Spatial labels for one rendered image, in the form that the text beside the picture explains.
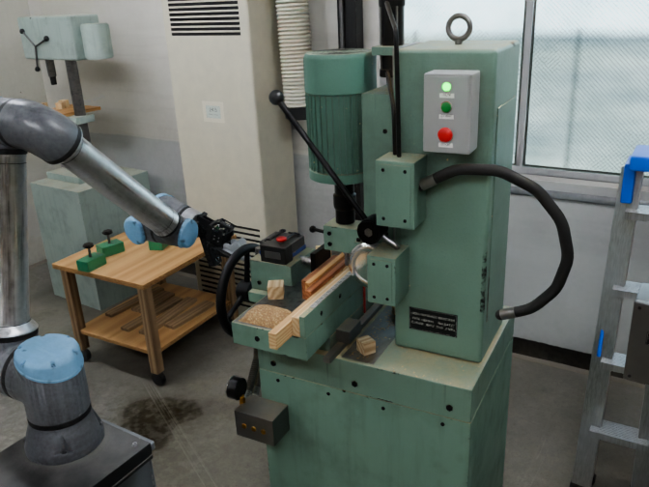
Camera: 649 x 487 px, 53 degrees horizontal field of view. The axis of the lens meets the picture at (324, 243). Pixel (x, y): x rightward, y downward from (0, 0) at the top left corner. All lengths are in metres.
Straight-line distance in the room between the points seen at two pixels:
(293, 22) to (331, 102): 1.52
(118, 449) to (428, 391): 0.78
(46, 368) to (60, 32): 2.36
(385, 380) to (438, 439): 0.19
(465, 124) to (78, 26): 2.65
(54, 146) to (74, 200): 2.09
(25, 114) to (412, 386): 1.08
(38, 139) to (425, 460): 1.18
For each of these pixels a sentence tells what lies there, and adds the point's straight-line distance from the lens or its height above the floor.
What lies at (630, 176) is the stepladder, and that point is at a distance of 2.10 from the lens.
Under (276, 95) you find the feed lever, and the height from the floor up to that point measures 1.42.
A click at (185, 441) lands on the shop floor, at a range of 2.74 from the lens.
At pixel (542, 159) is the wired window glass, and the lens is 2.91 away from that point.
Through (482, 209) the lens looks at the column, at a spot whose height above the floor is 1.19.
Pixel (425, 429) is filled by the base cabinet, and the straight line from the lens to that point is 1.61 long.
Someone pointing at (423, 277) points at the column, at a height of 1.00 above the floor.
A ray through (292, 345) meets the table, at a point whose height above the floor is 0.87.
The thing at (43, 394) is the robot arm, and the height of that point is 0.79.
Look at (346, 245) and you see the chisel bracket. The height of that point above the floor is 1.02.
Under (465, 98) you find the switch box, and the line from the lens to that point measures 1.33.
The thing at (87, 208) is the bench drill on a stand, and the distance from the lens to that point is 3.70.
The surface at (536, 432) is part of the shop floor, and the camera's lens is 2.75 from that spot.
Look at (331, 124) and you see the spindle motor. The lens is 1.54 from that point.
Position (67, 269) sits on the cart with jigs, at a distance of 3.15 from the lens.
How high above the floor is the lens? 1.65
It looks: 22 degrees down
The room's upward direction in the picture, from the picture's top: 3 degrees counter-clockwise
